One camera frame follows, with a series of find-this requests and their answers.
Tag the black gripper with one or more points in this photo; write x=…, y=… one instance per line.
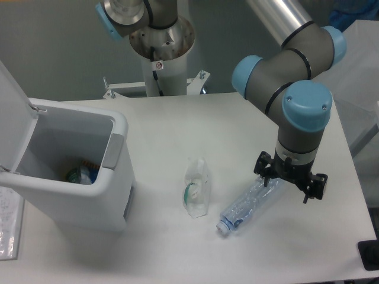
x=267, y=170

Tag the clear plastic water bottle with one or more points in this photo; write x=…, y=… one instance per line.
x=247, y=203

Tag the clear plastic bag trash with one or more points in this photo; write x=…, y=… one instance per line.
x=196, y=195

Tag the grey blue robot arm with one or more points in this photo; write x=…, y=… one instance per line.
x=282, y=87

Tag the green trash inside can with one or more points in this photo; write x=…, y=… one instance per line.
x=85, y=174

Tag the white trash can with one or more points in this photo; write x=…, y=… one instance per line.
x=42, y=140

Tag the white covered side table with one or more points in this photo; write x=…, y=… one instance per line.
x=354, y=83

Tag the black device at table edge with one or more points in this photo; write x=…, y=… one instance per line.
x=368, y=251

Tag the blue object in background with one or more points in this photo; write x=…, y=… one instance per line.
x=342, y=20

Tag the laminated paper sheet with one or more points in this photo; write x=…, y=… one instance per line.
x=12, y=207

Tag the white pedestal base bracket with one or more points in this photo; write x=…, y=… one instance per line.
x=159, y=87

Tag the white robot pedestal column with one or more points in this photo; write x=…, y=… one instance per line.
x=164, y=53

